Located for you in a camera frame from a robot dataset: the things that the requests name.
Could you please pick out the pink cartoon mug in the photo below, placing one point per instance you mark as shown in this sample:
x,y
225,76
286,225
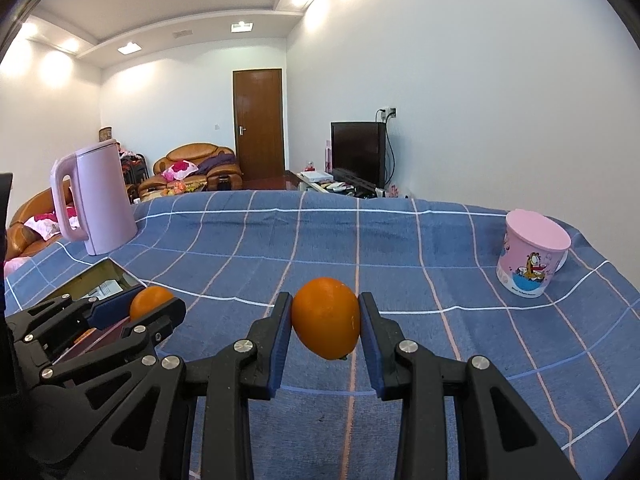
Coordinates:
x,y
532,251

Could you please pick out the brown wooden door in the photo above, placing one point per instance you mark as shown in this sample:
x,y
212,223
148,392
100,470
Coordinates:
x,y
258,121

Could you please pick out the blue checked tablecloth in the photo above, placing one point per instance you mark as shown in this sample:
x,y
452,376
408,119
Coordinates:
x,y
572,354

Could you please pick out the tv stand with clutter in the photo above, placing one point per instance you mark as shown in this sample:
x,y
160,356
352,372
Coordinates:
x,y
321,182

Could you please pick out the orange leather sofa left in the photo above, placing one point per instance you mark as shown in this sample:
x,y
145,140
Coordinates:
x,y
24,238

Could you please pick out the printed paper leaflet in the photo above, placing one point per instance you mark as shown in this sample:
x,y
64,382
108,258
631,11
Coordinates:
x,y
104,290

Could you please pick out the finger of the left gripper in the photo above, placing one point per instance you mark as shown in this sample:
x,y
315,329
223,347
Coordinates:
x,y
57,323
136,338

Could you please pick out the pink rectangular tin box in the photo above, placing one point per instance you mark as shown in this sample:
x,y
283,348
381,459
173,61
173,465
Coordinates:
x,y
85,289

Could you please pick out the small orange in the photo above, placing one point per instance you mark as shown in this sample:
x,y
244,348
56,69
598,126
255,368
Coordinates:
x,y
326,317
148,300

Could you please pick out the black television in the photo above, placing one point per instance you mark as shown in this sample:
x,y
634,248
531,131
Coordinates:
x,y
359,150

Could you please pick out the pink floral cushion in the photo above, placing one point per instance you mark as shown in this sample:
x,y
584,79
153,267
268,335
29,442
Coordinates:
x,y
178,171

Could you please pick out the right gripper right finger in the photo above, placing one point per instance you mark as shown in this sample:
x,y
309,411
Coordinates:
x,y
498,434

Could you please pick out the pink electric kettle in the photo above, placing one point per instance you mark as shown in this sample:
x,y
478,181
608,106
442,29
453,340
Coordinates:
x,y
105,217

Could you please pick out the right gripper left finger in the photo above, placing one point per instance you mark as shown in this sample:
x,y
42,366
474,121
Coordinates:
x,y
147,432

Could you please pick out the wall power socket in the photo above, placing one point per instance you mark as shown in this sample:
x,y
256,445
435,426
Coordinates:
x,y
384,114

